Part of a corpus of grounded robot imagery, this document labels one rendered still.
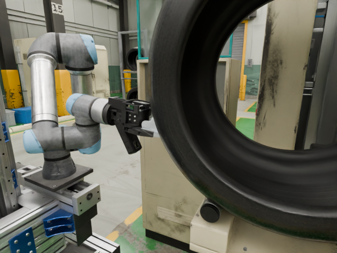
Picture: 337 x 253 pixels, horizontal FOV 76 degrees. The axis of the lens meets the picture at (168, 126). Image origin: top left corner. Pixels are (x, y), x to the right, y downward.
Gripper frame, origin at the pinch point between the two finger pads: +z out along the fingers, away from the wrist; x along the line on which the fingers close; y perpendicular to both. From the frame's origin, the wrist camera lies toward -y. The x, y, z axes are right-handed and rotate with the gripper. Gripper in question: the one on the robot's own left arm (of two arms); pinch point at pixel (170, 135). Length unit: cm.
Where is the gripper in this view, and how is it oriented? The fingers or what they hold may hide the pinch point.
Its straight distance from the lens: 58.0
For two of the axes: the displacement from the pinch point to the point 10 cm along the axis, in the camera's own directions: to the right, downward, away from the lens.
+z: 9.0, 2.3, -3.8
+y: 1.1, -9.5, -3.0
